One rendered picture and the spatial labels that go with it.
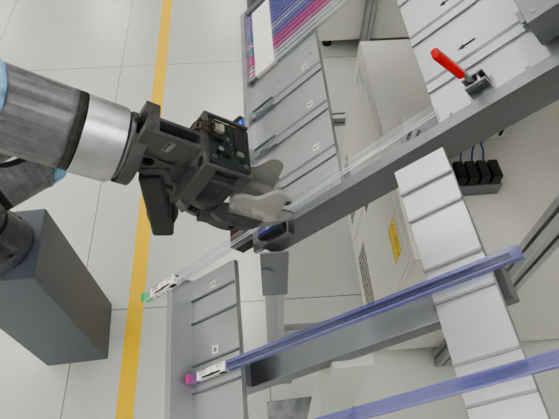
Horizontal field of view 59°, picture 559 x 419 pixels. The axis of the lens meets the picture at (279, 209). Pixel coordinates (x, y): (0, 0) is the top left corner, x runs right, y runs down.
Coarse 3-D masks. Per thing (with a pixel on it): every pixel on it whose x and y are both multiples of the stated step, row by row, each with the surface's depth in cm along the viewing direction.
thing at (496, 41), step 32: (416, 0) 84; (448, 0) 78; (480, 0) 74; (512, 0) 69; (416, 32) 81; (448, 32) 76; (480, 32) 71; (512, 32) 67; (480, 64) 69; (512, 64) 65; (448, 96) 71
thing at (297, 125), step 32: (288, 64) 106; (320, 64) 97; (256, 96) 110; (288, 96) 101; (320, 96) 93; (256, 128) 105; (288, 128) 97; (320, 128) 90; (288, 160) 93; (320, 160) 86; (288, 192) 90
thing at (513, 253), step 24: (480, 264) 52; (504, 264) 51; (408, 288) 57; (432, 288) 55; (360, 312) 60; (384, 312) 59; (288, 336) 66; (312, 336) 63; (240, 360) 69; (192, 384) 75
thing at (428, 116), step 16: (432, 112) 48; (400, 128) 50; (416, 128) 49; (384, 144) 51; (400, 144) 50; (352, 160) 53; (368, 160) 52; (336, 176) 54; (304, 192) 57; (320, 192) 56; (288, 208) 58; (240, 240) 63; (208, 256) 66; (176, 272) 71; (192, 272) 69
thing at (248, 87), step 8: (240, 16) 127; (240, 24) 125; (248, 56) 118; (248, 64) 116; (248, 72) 114; (248, 80) 113; (248, 88) 111; (248, 96) 109; (248, 104) 108; (248, 112) 106; (248, 120) 105; (248, 128) 104; (248, 136) 102; (256, 144) 103; (256, 152) 102; (256, 160) 100
